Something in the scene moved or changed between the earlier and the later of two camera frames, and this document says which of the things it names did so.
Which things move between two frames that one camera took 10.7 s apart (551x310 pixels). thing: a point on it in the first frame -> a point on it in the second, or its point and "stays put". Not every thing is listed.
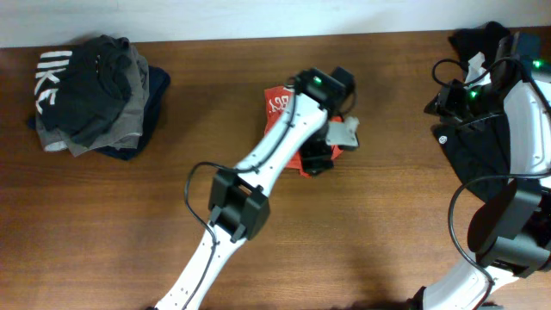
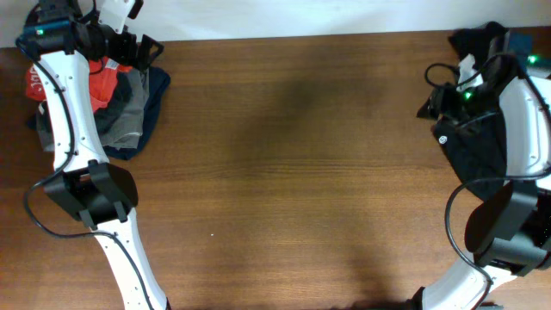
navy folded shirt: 157,79 stays put
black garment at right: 478,147 stays put
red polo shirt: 277,102 -> 105,71
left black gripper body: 316,145 -> 120,46
